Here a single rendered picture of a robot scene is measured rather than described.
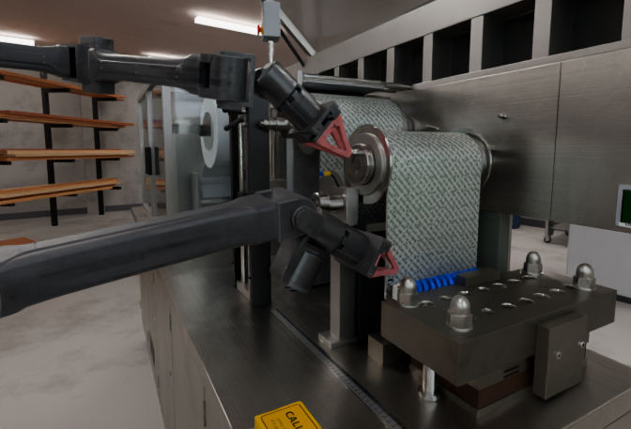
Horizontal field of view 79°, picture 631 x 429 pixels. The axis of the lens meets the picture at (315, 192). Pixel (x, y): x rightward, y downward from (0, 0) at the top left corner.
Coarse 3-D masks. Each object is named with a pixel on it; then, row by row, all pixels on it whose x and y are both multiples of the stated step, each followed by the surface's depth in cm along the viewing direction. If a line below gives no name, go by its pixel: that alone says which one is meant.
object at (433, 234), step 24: (456, 192) 75; (408, 216) 69; (432, 216) 72; (456, 216) 75; (408, 240) 70; (432, 240) 73; (456, 240) 76; (408, 264) 70; (432, 264) 73; (456, 264) 77; (384, 288) 69
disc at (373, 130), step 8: (360, 128) 72; (368, 128) 70; (376, 128) 68; (352, 136) 74; (376, 136) 68; (384, 136) 66; (384, 144) 66; (384, 152) 66; (344, 160) 77; (384, 160) 66; (344, 168) 78; (384, 168) 66; (384, 176) 66; (384, 184) 66; (376, 192) 69; (384, 192) 67; (360, 200) 73; (368, 200) 71; (376, 200) 69
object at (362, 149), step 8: (360, 144) 70; (360, 152) 69; (368, 152) 68; (352, 160) 72; (360, 160) 70; (368, 160) 67; (352, 168) 72; (360, 168) 70; (368, 168) 67; (352, 176) 71; (360, 176) 69; (368, 176) 68; (360, 184) 70
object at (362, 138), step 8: (360, 136) 71; (368, 136) 69; (352, 144) 74; (368, 144) 69; (376, 144) 67; (376, 152) 67; (480, 152) 78; (376, 160) 67; (376, 168) 68; (376, 176) 68; (352, 184) 74; (368, 184) 70; (376, 184) 68; (360, 192) 72; (368, 192) 70
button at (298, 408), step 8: (280, 408) 53; (288, 408) 53; (296, 408) 53; (304, 408) 53; (256, 416) 51; (264, 416) 51; (272, 416) 51; (280, 416) 51; (288, 416) 51; (296, 416) 51; (304, 416) 51; (312, 416) 51; (256, 424) 50; (264, 424) 50; (272, 424) 50; (280, 424) 50; (288, 424) 50; (296, 424) 50; (304, 424) 50; (312, 424) 50
